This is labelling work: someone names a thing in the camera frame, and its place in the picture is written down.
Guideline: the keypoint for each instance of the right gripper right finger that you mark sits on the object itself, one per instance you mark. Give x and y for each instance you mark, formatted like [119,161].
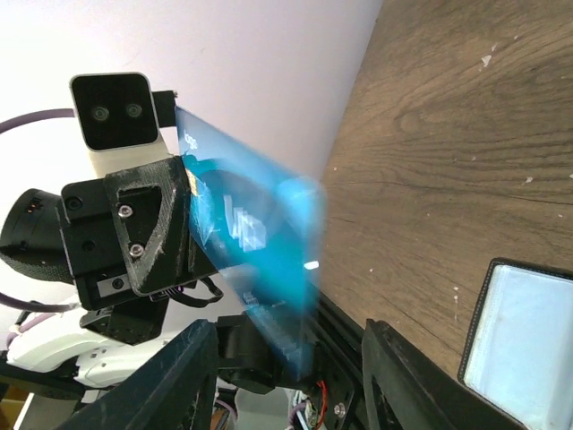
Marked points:
[404,389]

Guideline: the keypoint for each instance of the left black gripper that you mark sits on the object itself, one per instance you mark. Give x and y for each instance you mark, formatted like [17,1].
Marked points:
[126,236]

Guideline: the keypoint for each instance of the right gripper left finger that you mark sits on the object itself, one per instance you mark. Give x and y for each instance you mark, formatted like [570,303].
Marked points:
[175,389]

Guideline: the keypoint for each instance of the black card holder wallet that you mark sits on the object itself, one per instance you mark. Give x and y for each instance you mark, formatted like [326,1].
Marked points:
[518,350]

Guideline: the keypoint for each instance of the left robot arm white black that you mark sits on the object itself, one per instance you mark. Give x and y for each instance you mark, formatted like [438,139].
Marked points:
[31,243]

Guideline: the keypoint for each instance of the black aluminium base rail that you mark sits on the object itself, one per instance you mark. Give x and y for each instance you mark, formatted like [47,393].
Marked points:
[335,392]

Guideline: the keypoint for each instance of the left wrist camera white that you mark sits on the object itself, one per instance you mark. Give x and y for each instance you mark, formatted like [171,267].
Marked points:
[121,119]

